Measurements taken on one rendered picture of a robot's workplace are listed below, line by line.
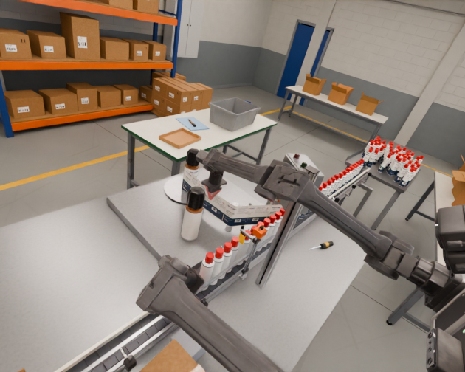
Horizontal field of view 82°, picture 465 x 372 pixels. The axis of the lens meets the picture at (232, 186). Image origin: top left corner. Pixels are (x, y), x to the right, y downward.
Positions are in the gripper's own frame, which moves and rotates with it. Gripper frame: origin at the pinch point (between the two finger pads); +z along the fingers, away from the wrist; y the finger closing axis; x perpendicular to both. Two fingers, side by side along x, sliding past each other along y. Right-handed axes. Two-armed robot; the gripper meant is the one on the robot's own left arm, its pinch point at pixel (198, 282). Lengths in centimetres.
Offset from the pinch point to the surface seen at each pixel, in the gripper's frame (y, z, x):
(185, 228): 27.0, 8.1, -12.1
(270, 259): -14.7, 12.1, -27.9
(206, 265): -0.6, -7.2, -7.9
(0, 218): 195, 50, 91
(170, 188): 66, 26, -23
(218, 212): 26.4, 22.4, -30.5
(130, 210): 60, 8, 1
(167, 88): 341, 181, -154
